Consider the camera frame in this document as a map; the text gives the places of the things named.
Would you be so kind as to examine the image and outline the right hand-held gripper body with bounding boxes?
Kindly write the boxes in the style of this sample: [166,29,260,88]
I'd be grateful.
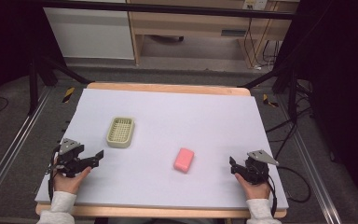
[238,149,280,186]

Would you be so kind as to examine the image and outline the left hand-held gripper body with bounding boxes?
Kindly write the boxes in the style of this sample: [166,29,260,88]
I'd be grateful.
[48,137,91,178]

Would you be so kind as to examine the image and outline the person's right hand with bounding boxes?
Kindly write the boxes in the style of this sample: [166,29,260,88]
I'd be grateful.
[234,172,272,201]

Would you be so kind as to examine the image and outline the person's left hand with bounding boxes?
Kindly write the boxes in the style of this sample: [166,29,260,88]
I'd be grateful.
[52,165,93,196]

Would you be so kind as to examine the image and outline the beige slatted soap dish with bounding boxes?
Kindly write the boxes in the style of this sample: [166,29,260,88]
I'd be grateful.
[105,116,136,149]

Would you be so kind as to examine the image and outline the pink soap bar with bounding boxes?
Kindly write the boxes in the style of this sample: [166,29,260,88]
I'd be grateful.
[172,147,196,175]

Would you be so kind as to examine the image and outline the yellow black striped floor tape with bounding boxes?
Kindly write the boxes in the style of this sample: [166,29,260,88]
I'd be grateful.
[62,86,76,104]
[262,93,280,108]

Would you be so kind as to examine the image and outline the white foam table mat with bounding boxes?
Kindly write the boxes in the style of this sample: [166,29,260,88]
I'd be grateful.
[34,88,290,210]

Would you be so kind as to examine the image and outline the black metal stand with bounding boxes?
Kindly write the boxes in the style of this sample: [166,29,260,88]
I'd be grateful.
[24,31,91,117]
[238,36,311,124]

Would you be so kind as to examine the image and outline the wooden table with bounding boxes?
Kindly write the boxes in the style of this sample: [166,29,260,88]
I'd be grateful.
[34,81,289,219]

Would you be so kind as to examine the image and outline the white cabinet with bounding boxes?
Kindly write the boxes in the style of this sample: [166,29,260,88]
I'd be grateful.
[42,0,136,61]

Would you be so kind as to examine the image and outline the light wooden desk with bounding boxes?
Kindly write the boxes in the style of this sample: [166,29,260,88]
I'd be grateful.
[126,0,300,69]

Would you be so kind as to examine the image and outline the white power strip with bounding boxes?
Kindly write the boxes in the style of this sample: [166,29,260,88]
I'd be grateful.
[241,0,269,11]

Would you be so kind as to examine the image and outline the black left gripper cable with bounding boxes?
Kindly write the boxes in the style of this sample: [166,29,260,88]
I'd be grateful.
[47,145,62,202]

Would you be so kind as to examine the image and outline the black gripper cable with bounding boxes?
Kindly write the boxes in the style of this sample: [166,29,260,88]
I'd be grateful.
[266,165,312,217]
[47,145,62,202]

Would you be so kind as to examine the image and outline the black floor cables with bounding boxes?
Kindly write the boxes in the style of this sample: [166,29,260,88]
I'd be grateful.
[265,78,316,161]

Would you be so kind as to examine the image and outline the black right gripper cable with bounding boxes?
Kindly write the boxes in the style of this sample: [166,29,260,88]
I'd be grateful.
[266,165,312,217]

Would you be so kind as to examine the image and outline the silver floor rail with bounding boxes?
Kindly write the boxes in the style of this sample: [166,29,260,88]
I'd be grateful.
[278,94,344,224]
[0,87,54,216]

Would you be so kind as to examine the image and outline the hanging desk cables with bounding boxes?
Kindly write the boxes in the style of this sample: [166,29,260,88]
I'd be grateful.
[242,17,282,70]

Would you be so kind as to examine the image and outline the black horizontal frame bar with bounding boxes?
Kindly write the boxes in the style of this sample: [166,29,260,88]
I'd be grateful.
[40,0,296,21]

